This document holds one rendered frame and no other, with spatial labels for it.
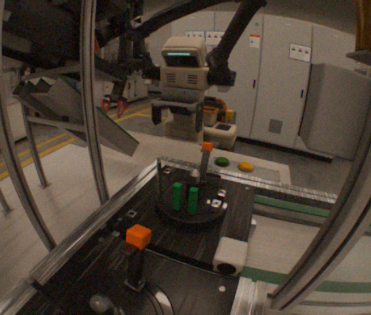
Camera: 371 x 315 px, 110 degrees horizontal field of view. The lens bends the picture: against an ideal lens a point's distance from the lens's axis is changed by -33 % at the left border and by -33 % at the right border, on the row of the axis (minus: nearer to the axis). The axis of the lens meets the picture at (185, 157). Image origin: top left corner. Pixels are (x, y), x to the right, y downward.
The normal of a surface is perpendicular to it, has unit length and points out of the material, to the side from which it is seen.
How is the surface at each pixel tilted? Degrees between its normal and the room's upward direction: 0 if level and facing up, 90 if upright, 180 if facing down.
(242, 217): 0
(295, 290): 90
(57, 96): 90
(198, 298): 0
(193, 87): 98
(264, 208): 90
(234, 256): 0
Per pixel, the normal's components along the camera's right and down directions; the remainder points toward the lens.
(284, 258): 0.05, -0.89
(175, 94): -0.40, 0.40
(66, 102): 0.85, 0.28
